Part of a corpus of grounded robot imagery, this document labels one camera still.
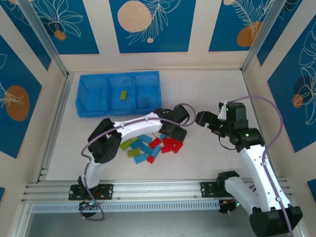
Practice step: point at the green two-by-four lego brick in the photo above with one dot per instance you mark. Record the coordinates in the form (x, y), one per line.
(124, 145)
(123, 95)
(133, 153)

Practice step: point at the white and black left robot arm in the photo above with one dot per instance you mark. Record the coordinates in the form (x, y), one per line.
(140, 129)

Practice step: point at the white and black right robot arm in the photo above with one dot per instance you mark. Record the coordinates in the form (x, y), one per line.
(254, 163)

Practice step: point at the small red lego brick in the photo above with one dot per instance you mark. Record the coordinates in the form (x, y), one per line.
(150, 158)

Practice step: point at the black controller board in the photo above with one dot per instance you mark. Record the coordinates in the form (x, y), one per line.
(228, 207)
(87, 205)

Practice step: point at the blue three-compartment plastic bin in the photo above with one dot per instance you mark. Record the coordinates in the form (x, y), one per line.
(93, 98)

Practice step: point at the aluminium side rail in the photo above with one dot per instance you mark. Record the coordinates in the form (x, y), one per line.
(254, 98)
(56, 123)

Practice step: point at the blue floral wall panel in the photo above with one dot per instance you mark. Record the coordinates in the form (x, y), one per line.
(291, 111)
(222, 29)
(284, 29)
(14, 74)
(74, 42)
(24, 32)
(172, 37)

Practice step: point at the aluminium mounting rail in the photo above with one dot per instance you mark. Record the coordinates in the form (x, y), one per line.
(158, 190)

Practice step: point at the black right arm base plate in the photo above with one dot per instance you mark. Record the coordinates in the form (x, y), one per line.
(207, 189)

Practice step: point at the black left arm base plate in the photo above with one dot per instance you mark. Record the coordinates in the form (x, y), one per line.
(108, 191)

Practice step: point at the aluminium frame post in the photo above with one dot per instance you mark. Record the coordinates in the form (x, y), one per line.
(50, 44)
(259, 37)

